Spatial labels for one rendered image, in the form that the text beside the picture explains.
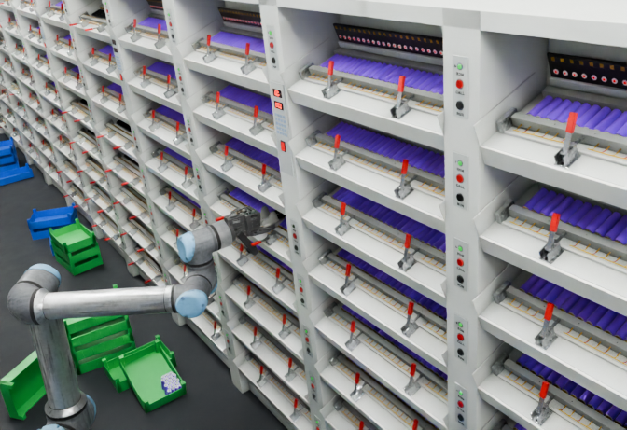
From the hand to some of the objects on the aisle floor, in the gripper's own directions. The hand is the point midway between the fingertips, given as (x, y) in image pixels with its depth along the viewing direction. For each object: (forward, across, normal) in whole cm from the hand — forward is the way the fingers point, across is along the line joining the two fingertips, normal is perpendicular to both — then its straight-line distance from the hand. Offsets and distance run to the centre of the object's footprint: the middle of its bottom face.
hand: (278, 219), depth 228 cm
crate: (-39, +72, +98) cm, 128 cm away
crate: (-39, +90, +102) cm, 142 cm away
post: (+2, +46, +102) cm, 112 cm away
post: (+4, -94, +101) cm, 138 cm away
